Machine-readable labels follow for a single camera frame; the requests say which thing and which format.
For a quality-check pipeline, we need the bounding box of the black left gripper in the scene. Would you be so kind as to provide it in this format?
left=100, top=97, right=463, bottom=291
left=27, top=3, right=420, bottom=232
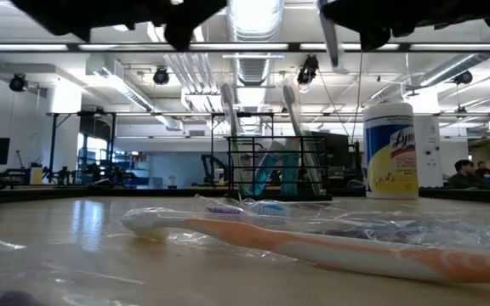
left=115, top=0, right=229, bottom=51

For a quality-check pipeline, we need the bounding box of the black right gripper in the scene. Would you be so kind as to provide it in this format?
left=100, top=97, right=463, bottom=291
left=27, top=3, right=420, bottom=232
left=322, top=0, right=437, bottom=53

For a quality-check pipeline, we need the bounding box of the dark green white toothbrush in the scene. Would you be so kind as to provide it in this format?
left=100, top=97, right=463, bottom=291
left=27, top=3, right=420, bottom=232
left=220, top=82, right=253, bottom=197

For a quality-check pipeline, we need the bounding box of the teal toothpaste tube white cap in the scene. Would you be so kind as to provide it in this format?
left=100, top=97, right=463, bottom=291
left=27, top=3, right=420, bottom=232
left=251, top=140, right=287, bottom=197
left=281, top=138, right=302, bottom=196

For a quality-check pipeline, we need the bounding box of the clear plastic wrapper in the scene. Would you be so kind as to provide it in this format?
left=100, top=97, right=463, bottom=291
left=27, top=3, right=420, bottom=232
left=204, top=202, right=490, bottom=256

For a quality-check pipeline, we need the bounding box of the orange white toothbrush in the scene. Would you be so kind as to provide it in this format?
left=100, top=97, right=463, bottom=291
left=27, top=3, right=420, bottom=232
left=121, top=207, right=490, bottom=285

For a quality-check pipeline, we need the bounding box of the black ceiling spotlight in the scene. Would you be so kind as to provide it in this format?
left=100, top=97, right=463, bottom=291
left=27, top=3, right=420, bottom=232
left=9, top=72, right=29, bottom=94
left=152, top=66, right=171, bottom=86
left=296, top=54, right=321, bottom=86
left=453, top=70, right=475, bottom=86

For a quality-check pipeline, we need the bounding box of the white yellow wipes canister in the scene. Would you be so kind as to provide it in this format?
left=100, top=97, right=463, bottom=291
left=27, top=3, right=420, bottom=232
left=362, top=101, right=420, bottom=201

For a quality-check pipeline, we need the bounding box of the round silver ventilation duct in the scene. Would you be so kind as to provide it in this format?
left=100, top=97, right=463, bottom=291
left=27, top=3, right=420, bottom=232
left=225, top=0, right=287, bottom=88

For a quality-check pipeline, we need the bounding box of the black wire basket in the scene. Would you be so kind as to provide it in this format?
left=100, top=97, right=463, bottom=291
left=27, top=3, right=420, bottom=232
left=226, top=135, right=333, bottom=203

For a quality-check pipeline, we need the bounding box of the black background workstation frame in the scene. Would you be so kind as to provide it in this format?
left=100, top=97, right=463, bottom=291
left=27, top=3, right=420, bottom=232
left=47, top=110, right=118, bottom=184

